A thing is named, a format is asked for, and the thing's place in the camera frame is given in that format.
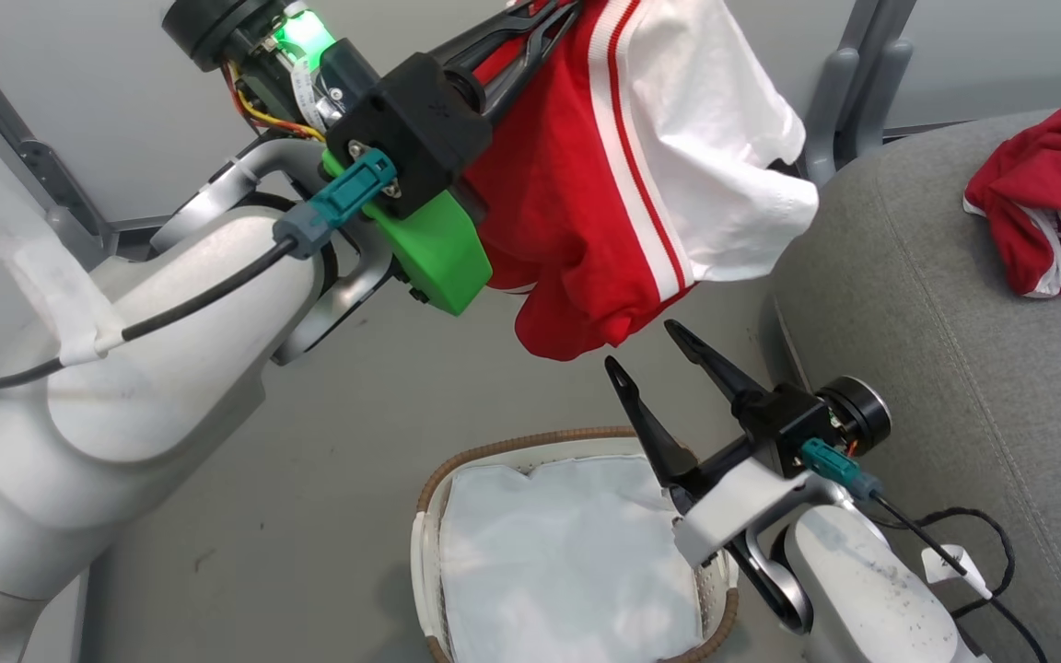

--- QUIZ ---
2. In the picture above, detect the red white striped jersey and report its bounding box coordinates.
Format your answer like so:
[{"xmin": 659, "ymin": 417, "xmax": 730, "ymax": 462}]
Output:
[{"xmin": 461, "ymin": 0, "xmax": 820, "ymax": 362}]

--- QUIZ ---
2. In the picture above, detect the white wicker-rim laundry basket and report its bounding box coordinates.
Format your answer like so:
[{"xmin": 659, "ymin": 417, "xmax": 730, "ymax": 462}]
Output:
[{"xmin": 410, "ymin": 425, "xmax": 741, "ymax": 663}]

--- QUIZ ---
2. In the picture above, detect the grey fabric sofa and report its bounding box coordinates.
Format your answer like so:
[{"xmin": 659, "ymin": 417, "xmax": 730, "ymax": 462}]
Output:
[{"xmin": 768, "ymin": 109, "xmax": 1061, "ymax": 663}]

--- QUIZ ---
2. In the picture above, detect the white cable clip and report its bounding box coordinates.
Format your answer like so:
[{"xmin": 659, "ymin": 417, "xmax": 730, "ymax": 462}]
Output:
[{"xmin": 920, "ymin": 544, "xmax": 993, "ymax": 601}]

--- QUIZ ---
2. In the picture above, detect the red yellow wire bundle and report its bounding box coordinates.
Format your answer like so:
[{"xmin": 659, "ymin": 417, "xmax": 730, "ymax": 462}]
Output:
[{"xmin": 222, "ymin": 63, "xmax": 327, "ymax": 145}]

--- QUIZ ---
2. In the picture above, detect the grey partition post with hinge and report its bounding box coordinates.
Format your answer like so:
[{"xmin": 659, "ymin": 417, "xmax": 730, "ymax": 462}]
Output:
[{"xmin": 0, "ymin": 14, "xmax": 119, "ymax": 268}]

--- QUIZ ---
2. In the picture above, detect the red garment white trim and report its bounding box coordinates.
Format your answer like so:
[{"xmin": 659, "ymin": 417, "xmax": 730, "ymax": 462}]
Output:
[{"xmin": 962, "ymin": 103, "xmax": 1061, "ymax": 299}]

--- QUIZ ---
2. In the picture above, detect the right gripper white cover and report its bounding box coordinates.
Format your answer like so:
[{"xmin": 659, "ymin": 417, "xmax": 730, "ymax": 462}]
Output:
[{"xmin": 603, "ymin": 320, "xmax": 893, "ymax": 568}]

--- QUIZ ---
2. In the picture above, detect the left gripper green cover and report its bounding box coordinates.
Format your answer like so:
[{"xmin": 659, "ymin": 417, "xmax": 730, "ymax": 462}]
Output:
[{"xmin": 162, "ymin": 0, "xmax": 584, "ymax": 317}]

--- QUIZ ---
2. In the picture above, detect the white basket liner cloth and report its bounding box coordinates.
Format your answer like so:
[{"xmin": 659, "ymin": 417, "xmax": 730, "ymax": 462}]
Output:
[{"xmin": 438, "ymin": 453, "xmax": 708, "ymax": 663}]

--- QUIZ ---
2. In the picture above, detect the grey tubular partition foot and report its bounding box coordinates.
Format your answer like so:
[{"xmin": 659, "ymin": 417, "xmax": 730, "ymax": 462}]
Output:
[
  {"xmin": 847, "ymin": 38, "xmax": 915, "ymax": 169},
  {"xmin": 803, "ymin": 47, "xmax": 864, "ymax": 187}
]

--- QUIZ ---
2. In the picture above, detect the white cable strap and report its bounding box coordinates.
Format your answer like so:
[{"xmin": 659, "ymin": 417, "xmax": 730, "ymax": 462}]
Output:
[{"xmin": 0, "ymin": 161, "xmax": 128, "ymax": 369}]

